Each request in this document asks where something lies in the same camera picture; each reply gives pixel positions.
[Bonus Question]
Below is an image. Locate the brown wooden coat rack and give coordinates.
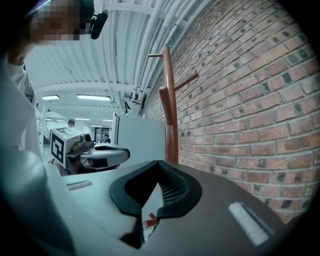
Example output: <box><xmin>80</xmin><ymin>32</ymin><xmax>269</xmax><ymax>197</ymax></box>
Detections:
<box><xmin>141</xmin><ymin>43</ymin><xmax>200</xmax><ymax>229</ymax></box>

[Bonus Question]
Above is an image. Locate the white partition panel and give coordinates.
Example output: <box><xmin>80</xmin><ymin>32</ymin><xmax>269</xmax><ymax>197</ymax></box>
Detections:
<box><xmin>110</xmin><ymin>111</ymin><xmax>167</xmax><ymax>171</ymax></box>

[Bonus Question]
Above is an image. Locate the person's head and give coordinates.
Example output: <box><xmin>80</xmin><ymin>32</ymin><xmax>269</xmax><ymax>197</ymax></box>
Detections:
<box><xmin>7</xmin><ymin>0</ymin><xmax>95</xmax><ymax>66</ymax></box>

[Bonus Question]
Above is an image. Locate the long rectangular ceiling light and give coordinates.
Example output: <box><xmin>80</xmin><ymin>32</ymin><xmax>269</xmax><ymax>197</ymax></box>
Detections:
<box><xmin>75</xmin><ymin>93</ymin><xmax>112</xmax><ymax>102</ymax></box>

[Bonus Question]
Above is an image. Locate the black head-worn camera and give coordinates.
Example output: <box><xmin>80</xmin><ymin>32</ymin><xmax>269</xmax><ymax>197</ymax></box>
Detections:
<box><xmin>85</xmin><ymin>9</ymin><xmax>110</xmax><ymax>41</ymax></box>

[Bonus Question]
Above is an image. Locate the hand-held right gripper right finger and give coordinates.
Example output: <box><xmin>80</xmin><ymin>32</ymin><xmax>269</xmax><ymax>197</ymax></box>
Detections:
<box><xmin>139</xmin><ymin>159</ymin><xmax>300</xmax><ymax>256</ymax></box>

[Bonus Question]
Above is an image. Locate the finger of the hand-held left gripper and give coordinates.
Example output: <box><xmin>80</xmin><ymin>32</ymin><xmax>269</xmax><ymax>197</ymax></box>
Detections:
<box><xmin>80</xmin><ymin>148</ymin><xmax>131</xmax><ymax>172</ymax></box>
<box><xmin>92</xmin><ymin>143</ymin><xmax>129</xmax><ymax>151</ymax></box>

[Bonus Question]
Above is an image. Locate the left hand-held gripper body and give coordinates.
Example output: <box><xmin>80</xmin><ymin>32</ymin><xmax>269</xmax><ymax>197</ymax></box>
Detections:
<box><xmin>49</xmin><ymin>126</ymin><xmax>96</xmax><ymax>176</ymax></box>

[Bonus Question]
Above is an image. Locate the bundle of white ceiling pipes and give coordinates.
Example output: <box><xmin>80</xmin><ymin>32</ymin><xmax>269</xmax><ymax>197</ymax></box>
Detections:
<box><xmin>102</xmin><ymin>0</ymin><xmax>211</xmax><ymax>104</ymax></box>

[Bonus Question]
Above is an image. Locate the person's white shirt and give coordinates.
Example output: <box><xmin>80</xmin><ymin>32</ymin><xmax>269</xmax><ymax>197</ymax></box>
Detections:
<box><xmin>0</xmin><ymin>56</ymin><xmax>45</xmax><ymax>163</ymax></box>

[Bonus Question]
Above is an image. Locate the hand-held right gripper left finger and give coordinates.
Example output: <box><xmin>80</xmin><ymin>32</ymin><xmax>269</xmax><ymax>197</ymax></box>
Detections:
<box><xmin>0</xmin><ymin>146</ymin><xmax>160</xmax><ymax>256</ymax></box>

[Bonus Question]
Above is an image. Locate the small rectangular ceiling light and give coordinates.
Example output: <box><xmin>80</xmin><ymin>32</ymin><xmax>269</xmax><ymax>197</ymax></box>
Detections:
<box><xmin>40</xmin><ymin>93</ymin><xmax>61</xmax><ymax>101</ymax></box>

